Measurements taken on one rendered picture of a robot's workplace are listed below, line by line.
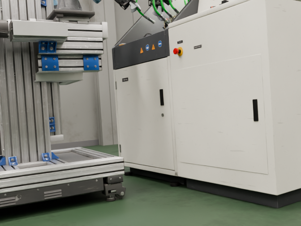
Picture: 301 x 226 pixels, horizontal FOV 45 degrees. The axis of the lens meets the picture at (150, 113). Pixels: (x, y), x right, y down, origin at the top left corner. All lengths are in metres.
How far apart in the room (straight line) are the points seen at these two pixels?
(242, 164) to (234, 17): 0.70
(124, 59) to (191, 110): 0.79
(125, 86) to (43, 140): 0.76
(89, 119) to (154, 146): 2.92
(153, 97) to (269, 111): 0.89
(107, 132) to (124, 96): 2.49
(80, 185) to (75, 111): 3.26
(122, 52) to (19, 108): 0.88
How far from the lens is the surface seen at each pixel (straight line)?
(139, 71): 2.47
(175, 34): 2.17
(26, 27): 1.91
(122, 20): 5.58
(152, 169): 2.42
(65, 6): 2.12
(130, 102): 2.58
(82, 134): 5.19
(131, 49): 2.56
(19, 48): 2.20
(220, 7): 1.91
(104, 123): 5.08
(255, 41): 1.74
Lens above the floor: 0.50
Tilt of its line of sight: 1 degrees down
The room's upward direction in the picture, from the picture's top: 4 degrees counter-clockwise
